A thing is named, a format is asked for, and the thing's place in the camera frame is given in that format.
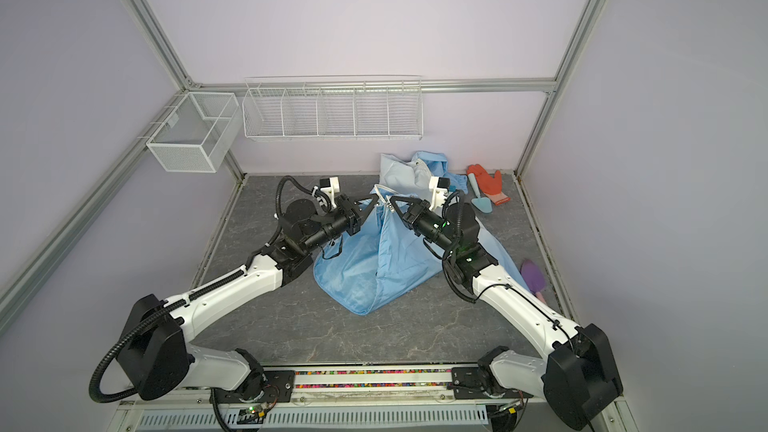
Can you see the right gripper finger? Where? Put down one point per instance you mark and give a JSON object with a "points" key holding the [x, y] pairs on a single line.
{"points": [[396, 199], [402, 208]]}

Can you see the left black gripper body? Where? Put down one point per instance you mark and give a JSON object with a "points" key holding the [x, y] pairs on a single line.
{"points": [[344, 218]]}

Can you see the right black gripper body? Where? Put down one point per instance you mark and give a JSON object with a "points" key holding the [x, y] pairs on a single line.
{"points": [[431, 227]]}

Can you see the light blue zip jacket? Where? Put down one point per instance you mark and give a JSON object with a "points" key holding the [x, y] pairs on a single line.
{"points": [[385, 260]]}

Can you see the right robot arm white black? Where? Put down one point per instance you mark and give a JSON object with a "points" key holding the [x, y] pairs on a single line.
{"points": [[573, 369]]}

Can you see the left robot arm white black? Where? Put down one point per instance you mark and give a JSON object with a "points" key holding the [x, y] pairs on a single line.
{"points": [[155, 353]]}

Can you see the teal toy trowel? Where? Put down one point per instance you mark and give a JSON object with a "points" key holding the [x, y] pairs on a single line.
{"points": [[479, 201]]}

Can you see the purple pink toy shovel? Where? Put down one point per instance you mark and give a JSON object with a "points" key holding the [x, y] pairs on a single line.
{"points": [[534, 279]]}

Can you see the white mesh box basket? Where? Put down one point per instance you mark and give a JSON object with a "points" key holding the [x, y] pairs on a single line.
{"points": [[197, 133]]}

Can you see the white ventilation grille strip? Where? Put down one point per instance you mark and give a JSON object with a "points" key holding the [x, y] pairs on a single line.
{"points": [[330, 418]]}

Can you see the white wire wall shelf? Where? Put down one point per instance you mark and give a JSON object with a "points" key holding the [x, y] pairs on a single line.
{"points": [[333, 107]]}

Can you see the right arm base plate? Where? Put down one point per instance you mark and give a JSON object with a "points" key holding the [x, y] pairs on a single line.
{"points": [[474, 382]]}

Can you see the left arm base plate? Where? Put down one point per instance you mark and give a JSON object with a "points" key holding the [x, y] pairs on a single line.
{"points": [[272, 386]]}

